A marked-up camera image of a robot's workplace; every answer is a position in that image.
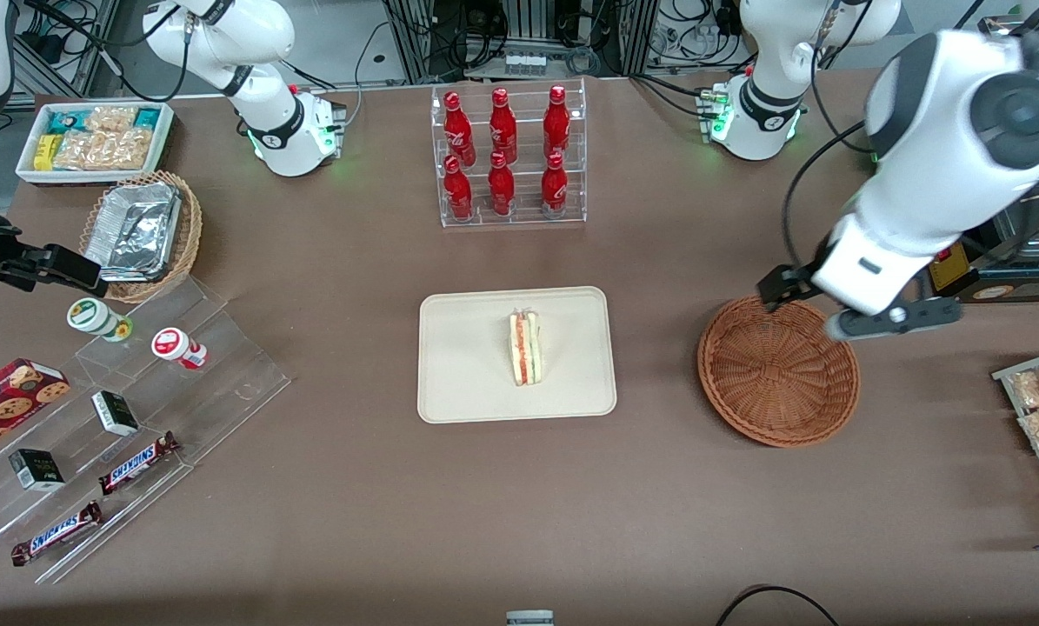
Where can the aluminium foil tray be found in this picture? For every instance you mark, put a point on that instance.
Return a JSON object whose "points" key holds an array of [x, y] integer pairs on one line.
{"points": [[136, 228]]}

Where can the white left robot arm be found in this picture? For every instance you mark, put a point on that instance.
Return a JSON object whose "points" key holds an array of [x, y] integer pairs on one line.
{"points": [[945, 130]]}

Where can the clear acrylic bottle rack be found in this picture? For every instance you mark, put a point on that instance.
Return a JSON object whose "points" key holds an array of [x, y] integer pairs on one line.
{"points": [[519, 217]]}

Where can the cream plastic tray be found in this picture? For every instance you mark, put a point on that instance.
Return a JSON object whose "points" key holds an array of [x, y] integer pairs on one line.
{"points": [[467, 365]]}

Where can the triangle sandwich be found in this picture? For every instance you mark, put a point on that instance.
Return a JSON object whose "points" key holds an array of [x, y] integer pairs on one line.
{"points": [[524, 348]]}

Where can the grey device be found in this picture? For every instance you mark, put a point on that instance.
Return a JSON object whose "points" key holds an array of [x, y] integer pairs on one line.
{"points": [[529, 618]]}

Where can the clear acrylic stepped shelf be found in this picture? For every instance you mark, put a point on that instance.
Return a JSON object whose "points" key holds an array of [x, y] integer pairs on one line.
{"points": [[223, 382]]}

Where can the brown wicker basket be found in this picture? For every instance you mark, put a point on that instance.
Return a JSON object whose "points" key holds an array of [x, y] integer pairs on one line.
{"points": [[771, 382]]}

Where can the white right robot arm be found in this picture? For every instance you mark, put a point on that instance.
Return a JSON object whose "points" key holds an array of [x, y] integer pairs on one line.
{"points": [[284, 130]]}

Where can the red cola bottle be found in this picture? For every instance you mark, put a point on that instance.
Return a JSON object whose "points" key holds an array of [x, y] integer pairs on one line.
{"points": [[502, 129], [501, 187], [556, 123], [555, 187], [458, 130], [457, 191]]}

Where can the green lid jar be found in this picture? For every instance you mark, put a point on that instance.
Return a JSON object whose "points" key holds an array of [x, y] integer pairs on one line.
{"points": [[93, 315]]}

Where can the clear cracker bag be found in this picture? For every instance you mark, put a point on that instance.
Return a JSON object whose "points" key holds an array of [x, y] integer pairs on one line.
{"points": [[110, 118], [106, 149]]}

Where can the light wicker basket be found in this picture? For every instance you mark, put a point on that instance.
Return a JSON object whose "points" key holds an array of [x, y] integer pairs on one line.
{"points": [[190, 235]]}

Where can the white snack bin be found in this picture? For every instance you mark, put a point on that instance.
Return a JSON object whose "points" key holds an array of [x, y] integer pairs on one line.
{"points": [[164, 139]]}

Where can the Snickers chocolate bar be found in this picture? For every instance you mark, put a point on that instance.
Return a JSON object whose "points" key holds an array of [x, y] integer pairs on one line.
{"points": [[56, 533], [136, 463]]}

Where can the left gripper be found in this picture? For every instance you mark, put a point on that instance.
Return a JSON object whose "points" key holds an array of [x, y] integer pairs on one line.
{"points": [[804, 276]]}

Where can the red tartan cookie box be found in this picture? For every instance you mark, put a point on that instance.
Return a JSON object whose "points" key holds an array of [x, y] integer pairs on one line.
{"points": [[10, 402]]}

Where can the red lid jar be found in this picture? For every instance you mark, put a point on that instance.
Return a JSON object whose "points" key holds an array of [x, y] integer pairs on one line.
{"points": [[171, 344]]}

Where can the small black carton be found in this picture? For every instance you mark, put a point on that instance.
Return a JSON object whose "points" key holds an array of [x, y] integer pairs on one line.
{"points": [[36, 470], [115, 414]]}

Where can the white power strip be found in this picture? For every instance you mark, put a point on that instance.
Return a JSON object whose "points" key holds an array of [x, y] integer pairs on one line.
{"points": [[525, 63]]}

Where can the silver metal container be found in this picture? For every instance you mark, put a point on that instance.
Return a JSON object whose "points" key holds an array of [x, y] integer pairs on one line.
{"points": [[997, 24]]}

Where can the teal snack packet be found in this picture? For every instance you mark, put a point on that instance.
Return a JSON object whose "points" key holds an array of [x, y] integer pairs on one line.
{"points": [[65, 121], [147, 116]]}

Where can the yellow snack packet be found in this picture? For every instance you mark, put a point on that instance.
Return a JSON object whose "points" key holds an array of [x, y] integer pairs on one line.
{"points": [[46, 151]]}

